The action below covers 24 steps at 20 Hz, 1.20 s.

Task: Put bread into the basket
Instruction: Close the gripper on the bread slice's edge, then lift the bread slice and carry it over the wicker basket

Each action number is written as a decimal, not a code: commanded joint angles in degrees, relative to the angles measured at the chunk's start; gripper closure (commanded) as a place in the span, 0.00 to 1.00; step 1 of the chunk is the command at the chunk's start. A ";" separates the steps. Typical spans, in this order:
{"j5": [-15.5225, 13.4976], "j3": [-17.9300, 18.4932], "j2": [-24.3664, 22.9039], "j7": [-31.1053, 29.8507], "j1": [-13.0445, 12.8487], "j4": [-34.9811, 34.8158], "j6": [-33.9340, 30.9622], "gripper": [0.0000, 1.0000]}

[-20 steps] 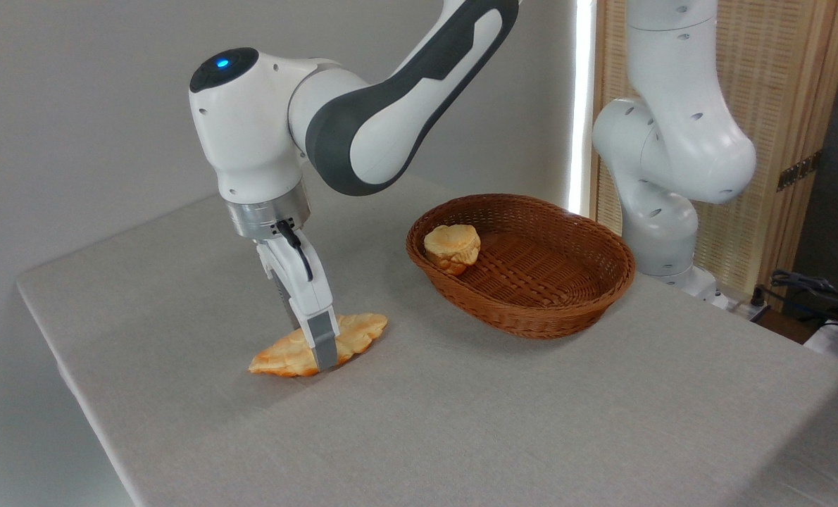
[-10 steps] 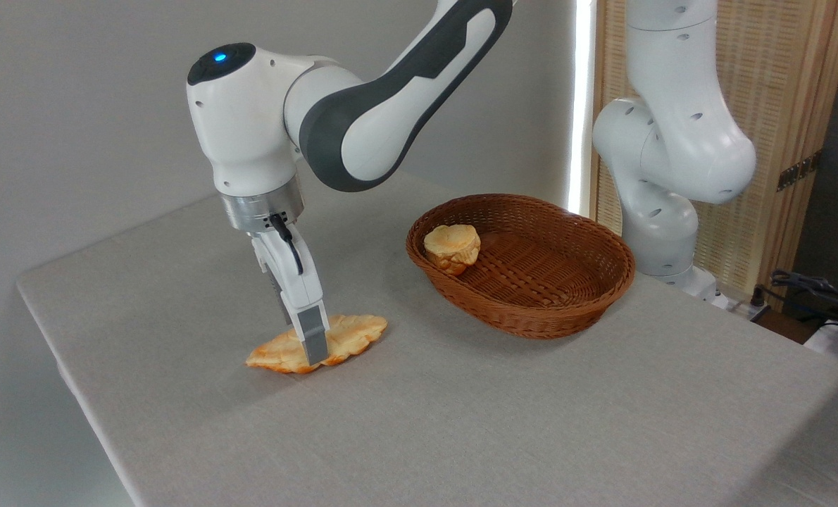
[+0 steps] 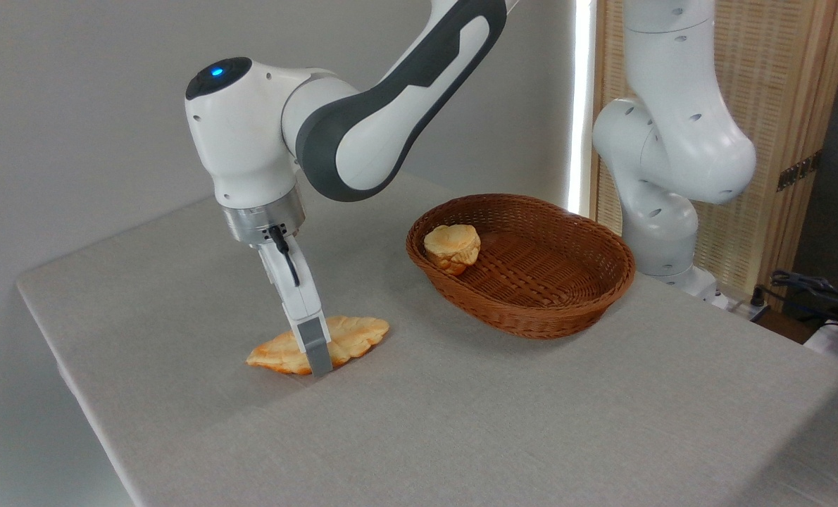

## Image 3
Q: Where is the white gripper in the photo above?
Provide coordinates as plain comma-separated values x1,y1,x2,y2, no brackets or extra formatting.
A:
255,232,334,377

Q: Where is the leaf-shaped bread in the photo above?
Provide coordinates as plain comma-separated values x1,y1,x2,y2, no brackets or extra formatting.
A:
246,315,391,376

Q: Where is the small round bread roll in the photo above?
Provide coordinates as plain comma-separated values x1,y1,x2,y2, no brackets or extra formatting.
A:
423,224,482,276

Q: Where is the brown wicker basket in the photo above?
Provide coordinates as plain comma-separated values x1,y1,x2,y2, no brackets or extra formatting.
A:
406,194,637,341

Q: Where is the grey tablecloth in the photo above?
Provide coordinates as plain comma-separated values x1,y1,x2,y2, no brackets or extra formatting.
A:
15,169,838,507

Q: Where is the white power strip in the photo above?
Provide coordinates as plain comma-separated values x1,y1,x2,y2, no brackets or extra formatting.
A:
713,290,770,322

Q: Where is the metal screen hinge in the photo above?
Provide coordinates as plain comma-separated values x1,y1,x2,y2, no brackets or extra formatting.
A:
775,151,823,193

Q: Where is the wooden folding screen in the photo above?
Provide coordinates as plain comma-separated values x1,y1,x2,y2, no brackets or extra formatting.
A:
591,0,838,300

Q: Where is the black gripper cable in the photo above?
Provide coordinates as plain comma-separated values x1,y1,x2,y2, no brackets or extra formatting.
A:
267,223,301,288

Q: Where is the black cable bundle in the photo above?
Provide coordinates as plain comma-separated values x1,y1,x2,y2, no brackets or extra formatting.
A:
749,268,838,367

